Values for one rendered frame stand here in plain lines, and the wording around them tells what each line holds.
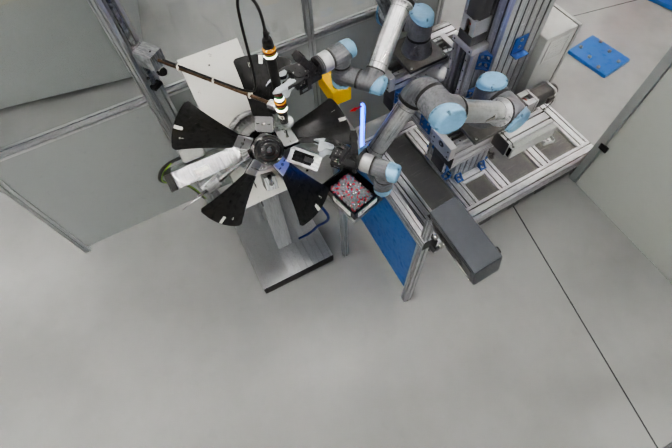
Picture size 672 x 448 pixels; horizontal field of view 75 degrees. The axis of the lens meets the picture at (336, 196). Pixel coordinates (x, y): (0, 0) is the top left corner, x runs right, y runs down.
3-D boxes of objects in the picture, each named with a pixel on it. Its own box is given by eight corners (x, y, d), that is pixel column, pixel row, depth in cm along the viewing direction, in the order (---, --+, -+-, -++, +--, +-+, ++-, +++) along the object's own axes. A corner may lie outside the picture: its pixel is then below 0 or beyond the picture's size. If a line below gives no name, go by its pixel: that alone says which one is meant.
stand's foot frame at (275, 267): (229, 214, 296) (226, 208, 289) (291, 185, 305) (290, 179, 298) (266, 294, 267) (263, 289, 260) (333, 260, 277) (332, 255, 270)
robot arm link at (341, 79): (353, 96, 172) (354, 75, 162) (328, 87, 175) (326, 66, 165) (362, 82, 175) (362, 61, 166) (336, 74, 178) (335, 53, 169)
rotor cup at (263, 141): (238, 143, 177) (242, 149, 166) (265, 120, 179) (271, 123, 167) (261, 169, 183) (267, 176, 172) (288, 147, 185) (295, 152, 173)
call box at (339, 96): (318, 87, 220) (317, 71, 211) (336, 80, 222) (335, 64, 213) (333, 108, 212) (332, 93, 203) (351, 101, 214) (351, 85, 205)
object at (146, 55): (137, 66, 182) (128, 49, 174) (148, 55, 185) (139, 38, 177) (156, 73, 179) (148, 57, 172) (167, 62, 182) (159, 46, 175)
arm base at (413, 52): (420, 35, 226) (422, 19, 217) (437, 53, 219) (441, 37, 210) (395, 46, 222) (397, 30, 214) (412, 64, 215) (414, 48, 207)
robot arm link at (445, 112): (516, 88, 181) (427, 80, 148) (540, 113, 174) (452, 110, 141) (497, 111, 189) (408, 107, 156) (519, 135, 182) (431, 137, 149)
